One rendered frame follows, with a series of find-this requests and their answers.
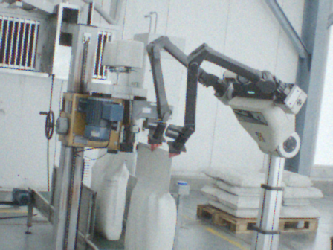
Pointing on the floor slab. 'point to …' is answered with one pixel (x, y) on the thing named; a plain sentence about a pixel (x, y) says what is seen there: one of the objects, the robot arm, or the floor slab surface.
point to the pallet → (239, 226)
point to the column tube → (72, 146)
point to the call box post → (178, 220)
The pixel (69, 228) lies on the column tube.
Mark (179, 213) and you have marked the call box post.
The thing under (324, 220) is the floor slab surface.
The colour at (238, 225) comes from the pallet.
